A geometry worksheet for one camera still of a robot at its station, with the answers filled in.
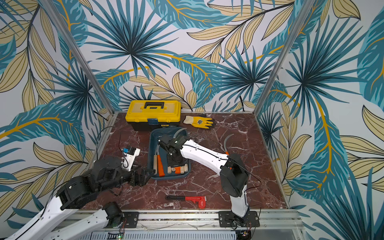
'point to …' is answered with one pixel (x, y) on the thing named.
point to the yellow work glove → (198, 121)
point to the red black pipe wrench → (202, 200)
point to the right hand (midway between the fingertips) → (174, 164)
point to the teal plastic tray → (155, 135)
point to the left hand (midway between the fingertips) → (146, 172)
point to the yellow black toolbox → (146, 115)
